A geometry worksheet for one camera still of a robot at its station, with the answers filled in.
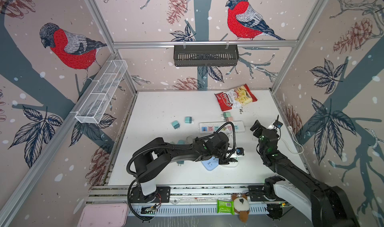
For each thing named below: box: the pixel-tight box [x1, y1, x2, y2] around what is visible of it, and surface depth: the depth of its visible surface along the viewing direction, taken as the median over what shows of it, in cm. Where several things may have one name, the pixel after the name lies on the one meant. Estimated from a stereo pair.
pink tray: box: [77, 203, 129, 227], surface depth 68 cm
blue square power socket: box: [201, 156, 219, 171], surface depth 83 cm
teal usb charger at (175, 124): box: [172, 120, 180, 130], surface depth 101 cm
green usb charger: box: [223, 112, 232, 119], surface depth 106 cm
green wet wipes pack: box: [216, 199, 235, 215], surface depth 71 cm
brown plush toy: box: [231, 194, 250, 223], surface depth 70 cm
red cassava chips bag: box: [214, 83, 258, 112], surface depth 112 cm
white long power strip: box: [199, 120, 246, 134], surface depth 98 cm
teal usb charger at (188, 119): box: [184, 116, 195, 124], surface depth 103 cm
